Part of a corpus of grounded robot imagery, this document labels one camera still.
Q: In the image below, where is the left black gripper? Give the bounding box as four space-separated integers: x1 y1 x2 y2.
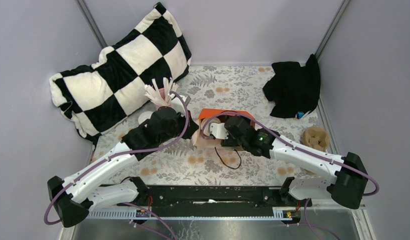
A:
158 108 200 145

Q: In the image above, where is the orange paper bag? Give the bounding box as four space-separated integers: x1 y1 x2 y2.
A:
191 108 255 170

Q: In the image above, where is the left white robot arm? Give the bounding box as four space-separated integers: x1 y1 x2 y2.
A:
43 104 198 228

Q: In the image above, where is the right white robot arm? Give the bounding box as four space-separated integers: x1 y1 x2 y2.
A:
224 116 368 210

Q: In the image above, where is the stack of white lids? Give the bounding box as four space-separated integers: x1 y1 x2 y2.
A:
138 111 153 124

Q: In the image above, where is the pink straw holder cup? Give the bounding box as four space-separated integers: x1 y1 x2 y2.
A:
144 77 179 108

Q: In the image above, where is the floral tablecloth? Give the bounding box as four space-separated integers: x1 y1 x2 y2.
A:
105 66 320 186

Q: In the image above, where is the black cloth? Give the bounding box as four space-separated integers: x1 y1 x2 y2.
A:
263 54 321 119

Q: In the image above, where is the brown cardboard cup carrier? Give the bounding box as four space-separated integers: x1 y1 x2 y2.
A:
301 126 330 152

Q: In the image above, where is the black white checkered pillow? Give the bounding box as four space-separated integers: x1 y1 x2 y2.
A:
49 3 192 144

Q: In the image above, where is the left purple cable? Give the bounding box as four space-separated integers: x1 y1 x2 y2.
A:
43 90 191 240

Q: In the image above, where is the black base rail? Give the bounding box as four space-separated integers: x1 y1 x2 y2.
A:
132 185 312 217

